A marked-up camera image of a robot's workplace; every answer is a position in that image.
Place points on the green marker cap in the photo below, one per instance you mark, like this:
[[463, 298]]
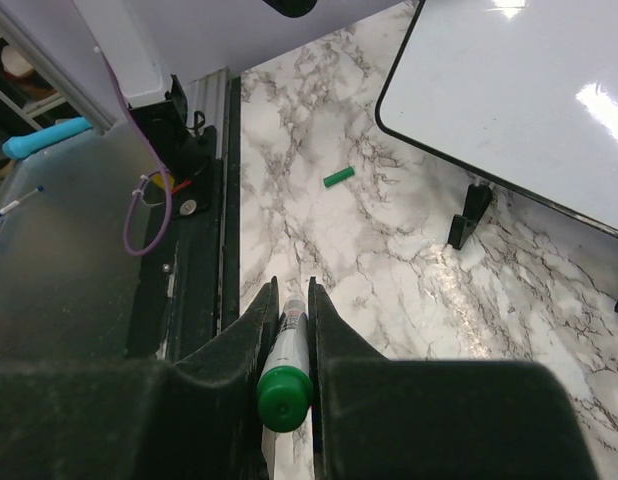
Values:
[[338, 177]]

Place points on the blue white pen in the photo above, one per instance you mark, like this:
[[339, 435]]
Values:
[[20, 201]]

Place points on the green white marker pen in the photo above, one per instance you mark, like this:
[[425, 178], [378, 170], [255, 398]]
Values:
[[285, 390]]

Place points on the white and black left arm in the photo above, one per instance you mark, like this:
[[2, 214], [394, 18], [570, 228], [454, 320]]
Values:
[[155, 100]]

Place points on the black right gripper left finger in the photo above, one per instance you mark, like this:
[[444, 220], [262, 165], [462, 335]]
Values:
[[142, 419]]

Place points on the white whiteboard black frame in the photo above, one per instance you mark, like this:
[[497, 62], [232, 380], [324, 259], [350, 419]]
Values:
[[522, 93]]

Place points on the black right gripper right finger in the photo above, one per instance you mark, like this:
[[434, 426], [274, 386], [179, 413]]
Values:
[[377, 418]]

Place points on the metal storage shelf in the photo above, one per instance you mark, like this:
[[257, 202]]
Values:
[[47, 53]]

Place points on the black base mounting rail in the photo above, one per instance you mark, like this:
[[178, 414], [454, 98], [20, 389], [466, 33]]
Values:
[[176, 307]]

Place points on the cyan plastic object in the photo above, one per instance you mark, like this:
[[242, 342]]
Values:
[[21, 147]]

